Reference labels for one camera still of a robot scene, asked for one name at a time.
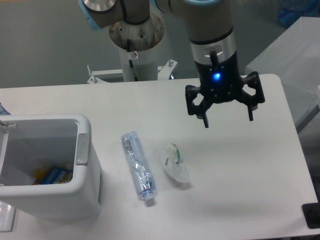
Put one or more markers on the grey side table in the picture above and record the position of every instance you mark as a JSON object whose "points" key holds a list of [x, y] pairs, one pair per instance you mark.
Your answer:
{"points": [[295, 58]]}

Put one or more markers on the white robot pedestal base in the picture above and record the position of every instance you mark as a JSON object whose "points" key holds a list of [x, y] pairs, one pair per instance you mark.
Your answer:
{"points": [[138, 47]]}

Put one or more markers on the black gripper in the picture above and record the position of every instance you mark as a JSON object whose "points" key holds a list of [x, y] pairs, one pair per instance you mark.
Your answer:
{"points": [[218, 77]]}

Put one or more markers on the blue plastic bag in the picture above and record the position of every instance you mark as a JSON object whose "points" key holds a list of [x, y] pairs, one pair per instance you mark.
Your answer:
{"points": [[291, 10]]}

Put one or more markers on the white trash can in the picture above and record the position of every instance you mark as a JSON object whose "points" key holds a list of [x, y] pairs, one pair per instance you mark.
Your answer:
{"points": [[31, 144]]}

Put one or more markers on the blue yellow box in bin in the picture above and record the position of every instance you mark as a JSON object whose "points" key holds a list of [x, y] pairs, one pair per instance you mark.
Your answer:
{"points": [[54, 175]]}

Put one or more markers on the crushed clear plastic bottle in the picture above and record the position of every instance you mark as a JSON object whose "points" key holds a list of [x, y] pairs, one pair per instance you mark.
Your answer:
{"points": [[141, 174]]}

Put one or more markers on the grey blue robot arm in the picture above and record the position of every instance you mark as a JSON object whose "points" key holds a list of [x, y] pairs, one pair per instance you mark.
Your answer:
{"points": [[208, 23]]}

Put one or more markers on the black device at table edge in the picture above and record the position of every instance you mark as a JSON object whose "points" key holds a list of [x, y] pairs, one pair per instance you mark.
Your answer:
{"points": [[311, 213]]}

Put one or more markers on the blue white packet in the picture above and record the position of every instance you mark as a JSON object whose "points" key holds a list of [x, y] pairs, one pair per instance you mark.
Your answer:
{"points": [[3, 111]]}

